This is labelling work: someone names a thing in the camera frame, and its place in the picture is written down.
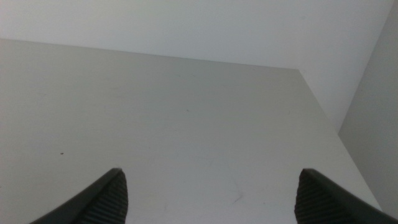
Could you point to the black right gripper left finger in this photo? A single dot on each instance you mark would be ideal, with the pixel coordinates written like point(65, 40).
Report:
point(105, 202)

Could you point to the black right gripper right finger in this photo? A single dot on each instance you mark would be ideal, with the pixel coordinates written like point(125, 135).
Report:
point(323, 205)

